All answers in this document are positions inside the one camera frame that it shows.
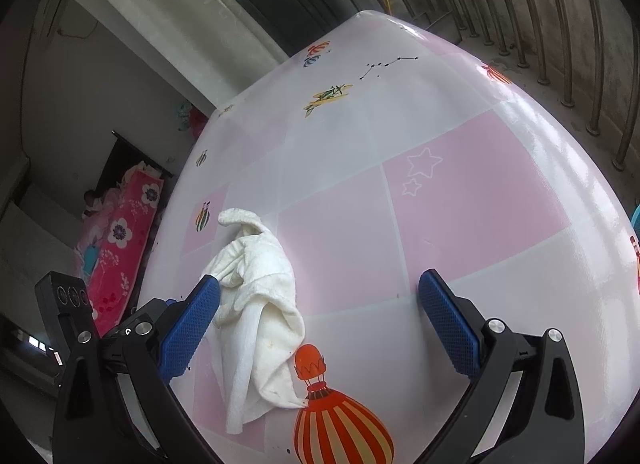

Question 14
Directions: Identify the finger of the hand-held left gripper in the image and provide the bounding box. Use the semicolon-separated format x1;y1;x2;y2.
102;297;178;340

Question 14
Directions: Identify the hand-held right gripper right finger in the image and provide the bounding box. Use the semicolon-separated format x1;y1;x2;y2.
418;269;587;464

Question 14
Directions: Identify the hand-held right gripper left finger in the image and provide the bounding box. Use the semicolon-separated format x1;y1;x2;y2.
54;275;222;464

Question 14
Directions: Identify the white towel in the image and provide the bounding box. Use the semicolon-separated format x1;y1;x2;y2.
202;208;306;436

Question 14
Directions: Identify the dark bed headboard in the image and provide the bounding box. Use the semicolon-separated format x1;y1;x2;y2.
102;130;173;195

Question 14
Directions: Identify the pile of colourful clothes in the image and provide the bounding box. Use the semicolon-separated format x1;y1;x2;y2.
176;100;208;137

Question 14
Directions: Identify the metal railing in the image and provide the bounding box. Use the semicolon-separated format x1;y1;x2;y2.
395;0;640;170

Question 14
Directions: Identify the white curtain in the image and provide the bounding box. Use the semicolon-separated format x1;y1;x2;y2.
65;0;291;110

